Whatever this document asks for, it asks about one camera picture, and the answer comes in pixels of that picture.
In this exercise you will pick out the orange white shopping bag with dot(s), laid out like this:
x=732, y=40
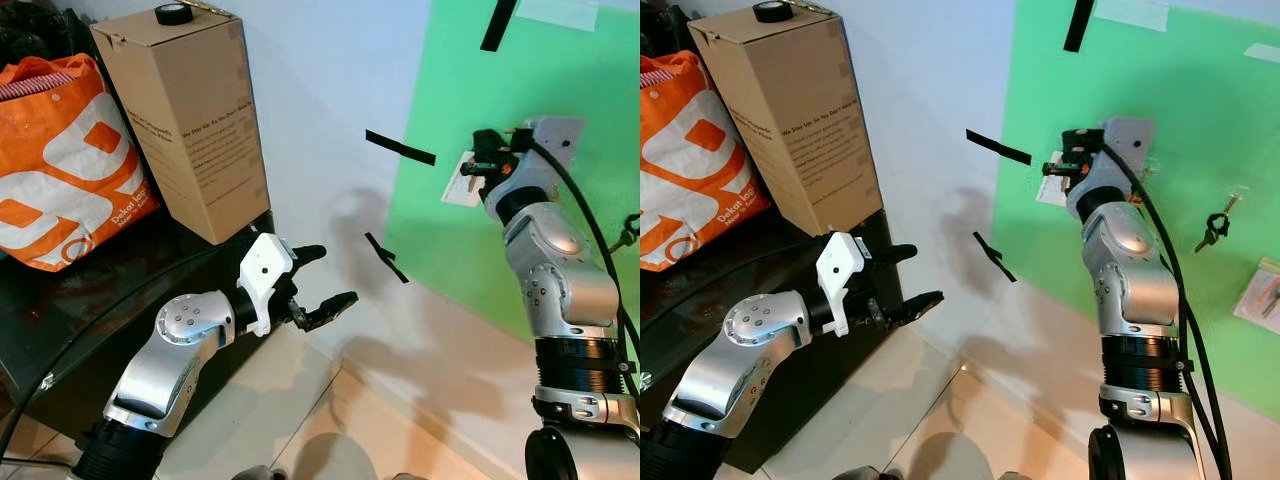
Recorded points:
x=60, y=190
x=690, y=190

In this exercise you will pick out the keys with white tag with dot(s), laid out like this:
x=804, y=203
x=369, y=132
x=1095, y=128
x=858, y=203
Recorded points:
x=458, y=190
x=1048, y=190

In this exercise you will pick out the tall printed cardboard box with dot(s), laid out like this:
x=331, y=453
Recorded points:
x=190, y=130
x=800, y=130

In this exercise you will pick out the black tape strip with hook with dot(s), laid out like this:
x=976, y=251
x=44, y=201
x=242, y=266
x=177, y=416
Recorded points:
x=385, y=257
x=994, y=256

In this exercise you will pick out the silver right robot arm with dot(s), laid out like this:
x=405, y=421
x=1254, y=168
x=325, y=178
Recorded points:
x=1135, y=290
x=560, y=290

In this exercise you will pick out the black tape roll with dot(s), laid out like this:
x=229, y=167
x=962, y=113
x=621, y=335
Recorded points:
x=770, y=12
x=174, y=14

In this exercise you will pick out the clear plastic key packet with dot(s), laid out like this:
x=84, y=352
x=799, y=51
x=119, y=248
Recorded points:
x=1260, y=295

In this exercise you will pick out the white paper sheet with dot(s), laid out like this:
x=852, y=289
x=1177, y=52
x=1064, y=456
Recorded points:
x=1130, y=13

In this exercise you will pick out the red white striped clothes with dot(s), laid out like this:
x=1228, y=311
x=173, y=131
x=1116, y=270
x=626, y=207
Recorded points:
x=660, y=75
x=30, y=85

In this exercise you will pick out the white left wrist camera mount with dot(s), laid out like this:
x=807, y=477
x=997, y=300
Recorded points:
x=838, y=280
x=262, y=280

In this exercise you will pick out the green backdrop sheet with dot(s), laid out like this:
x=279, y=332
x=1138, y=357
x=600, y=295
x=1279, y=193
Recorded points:
x=1200, y=130
x=560, y=90

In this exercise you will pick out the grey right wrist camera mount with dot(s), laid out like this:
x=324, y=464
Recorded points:
x=558, y=145
x=1130, y=145

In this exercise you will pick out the black headed key bunch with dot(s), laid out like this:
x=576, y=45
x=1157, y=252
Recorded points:
x=1215, y=228
x=628, y=235

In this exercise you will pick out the plain black tape strip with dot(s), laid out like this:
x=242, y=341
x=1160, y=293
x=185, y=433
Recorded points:
x=998, y=147
x=498, y=25
x=1078, y=25
x=400, y=147

